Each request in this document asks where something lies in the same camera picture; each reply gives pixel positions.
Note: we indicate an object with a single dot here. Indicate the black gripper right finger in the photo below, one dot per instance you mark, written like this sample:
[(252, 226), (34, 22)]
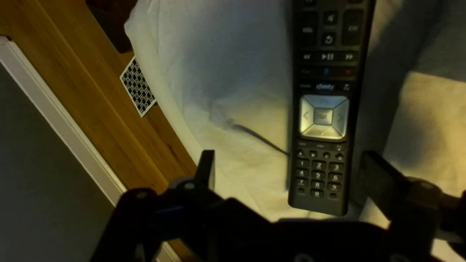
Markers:
[(383, 182)]

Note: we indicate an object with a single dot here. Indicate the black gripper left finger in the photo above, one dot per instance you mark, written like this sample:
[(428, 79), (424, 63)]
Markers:
[(206, 168)]

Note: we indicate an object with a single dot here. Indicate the plaid yellow grey duvet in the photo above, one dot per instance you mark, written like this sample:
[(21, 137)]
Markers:
[(427, 121)]

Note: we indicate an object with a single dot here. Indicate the black tv remote control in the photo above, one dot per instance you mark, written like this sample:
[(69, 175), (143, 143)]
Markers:
[(328, 121)]

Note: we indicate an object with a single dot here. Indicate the white floor vent grille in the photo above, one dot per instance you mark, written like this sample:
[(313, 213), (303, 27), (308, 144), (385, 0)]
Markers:
[(139, 88)]

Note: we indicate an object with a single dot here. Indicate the white baseboard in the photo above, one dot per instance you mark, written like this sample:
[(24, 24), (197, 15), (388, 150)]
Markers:
[(59, 117)]

